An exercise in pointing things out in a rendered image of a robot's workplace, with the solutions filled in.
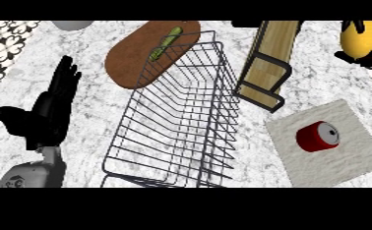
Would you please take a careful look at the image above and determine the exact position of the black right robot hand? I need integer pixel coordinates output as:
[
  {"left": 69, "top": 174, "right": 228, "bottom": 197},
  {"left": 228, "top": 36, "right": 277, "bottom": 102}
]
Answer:
[{"left": 331, "top": 20, "right": 372, "bottom": 71}]

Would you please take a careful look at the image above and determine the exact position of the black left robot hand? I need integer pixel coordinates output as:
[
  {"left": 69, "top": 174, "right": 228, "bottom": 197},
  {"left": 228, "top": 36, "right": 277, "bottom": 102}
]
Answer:
[{"left": 0, "top": 55, "right": 82, "bottom": 151}]

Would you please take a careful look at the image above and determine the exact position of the yellow lemon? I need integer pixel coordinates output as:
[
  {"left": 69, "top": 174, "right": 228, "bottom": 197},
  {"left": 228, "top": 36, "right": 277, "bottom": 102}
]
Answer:
[{"left": 337, "top": 26, "right": 372, "bottom": 61}]

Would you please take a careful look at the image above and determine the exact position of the pale grey placemat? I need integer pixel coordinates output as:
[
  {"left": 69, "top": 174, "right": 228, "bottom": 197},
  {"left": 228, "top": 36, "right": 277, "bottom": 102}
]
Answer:
[{"left": 264, "top": 98, "right": 372, "bottom": 189}]

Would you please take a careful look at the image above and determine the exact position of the brown oval cutting board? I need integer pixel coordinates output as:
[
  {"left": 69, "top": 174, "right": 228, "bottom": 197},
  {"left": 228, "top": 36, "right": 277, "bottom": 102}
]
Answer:
[{"left": 103, "top": 20, "right": 202, "bottom": 90}]

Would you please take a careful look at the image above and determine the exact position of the black white patterned panel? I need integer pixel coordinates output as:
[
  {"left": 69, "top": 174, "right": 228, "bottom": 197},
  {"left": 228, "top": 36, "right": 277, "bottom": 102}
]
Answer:
[{"left": 0, "top": 20, "right": 44, "bottom": 82}]

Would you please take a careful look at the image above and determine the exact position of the red can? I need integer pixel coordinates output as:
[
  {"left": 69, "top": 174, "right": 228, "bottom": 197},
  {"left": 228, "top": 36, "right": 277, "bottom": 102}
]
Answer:
[{"left": 293, "top": 120, "right": 340, "bottom": 153}]

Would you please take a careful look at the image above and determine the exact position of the black object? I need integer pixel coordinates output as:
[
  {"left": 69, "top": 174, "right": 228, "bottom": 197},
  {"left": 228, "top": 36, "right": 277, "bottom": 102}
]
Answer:
[{"left": 230, "top": 20, "right": 265, "bottom": 29}]

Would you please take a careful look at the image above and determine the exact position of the grey bowl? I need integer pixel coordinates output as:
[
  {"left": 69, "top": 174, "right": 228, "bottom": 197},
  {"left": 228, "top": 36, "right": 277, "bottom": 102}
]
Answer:
[{"left": 48, "top": 20, "right": 95, "bottom": 32}]

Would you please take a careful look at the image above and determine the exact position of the green cucumber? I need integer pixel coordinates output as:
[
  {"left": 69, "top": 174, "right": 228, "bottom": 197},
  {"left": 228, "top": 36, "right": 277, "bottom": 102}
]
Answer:
[{"left": 147, "top": 26, "right": 184, "bottom": 63}]

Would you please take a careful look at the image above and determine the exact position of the wooden shelf with black frame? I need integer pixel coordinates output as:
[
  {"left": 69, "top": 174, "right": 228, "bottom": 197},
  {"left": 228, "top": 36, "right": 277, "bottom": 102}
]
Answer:
[{"left": 231, "top": 20, "right": 306, "bottom": 114}]

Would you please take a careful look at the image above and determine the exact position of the dark wire tiered basket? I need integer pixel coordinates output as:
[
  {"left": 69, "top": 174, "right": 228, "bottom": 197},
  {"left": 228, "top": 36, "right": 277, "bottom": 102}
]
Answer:
[{"left": 98, "top": 29, "right": 241, "bottom": 189}]

